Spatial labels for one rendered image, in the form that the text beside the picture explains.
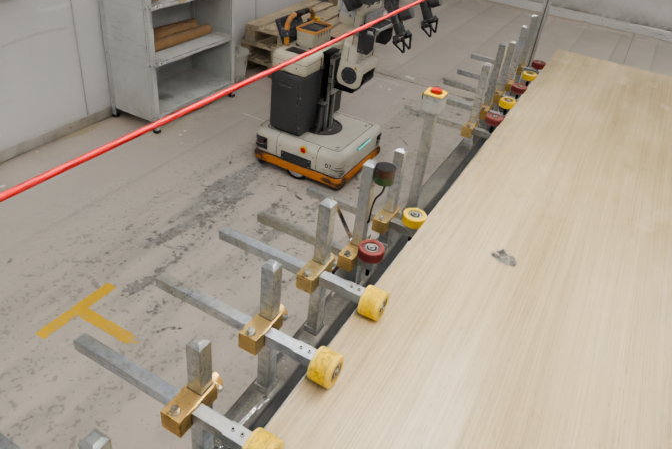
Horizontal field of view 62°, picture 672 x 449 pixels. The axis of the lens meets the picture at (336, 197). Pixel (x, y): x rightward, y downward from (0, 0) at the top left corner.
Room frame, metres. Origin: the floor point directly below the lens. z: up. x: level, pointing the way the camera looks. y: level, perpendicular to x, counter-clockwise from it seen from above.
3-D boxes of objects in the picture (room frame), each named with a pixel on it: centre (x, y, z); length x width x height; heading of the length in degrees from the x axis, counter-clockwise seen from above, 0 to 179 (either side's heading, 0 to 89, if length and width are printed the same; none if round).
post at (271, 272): (0.97, 0.12, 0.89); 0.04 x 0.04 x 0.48; 65
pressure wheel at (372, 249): (1.36, -0.13, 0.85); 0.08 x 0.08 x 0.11
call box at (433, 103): (1.88, -0.31, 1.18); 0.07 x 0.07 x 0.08; 65
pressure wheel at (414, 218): (1.57, -0.27, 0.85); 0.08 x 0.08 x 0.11
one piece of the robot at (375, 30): (3.31, -0.11, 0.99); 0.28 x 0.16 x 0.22; 155
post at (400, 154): (1.65, -0.20, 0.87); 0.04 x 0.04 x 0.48; 65
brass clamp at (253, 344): (0.95, 0.13, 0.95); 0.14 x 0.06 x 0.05; 155
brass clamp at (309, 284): (1.18, 0.03, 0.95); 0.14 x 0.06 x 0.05; 155
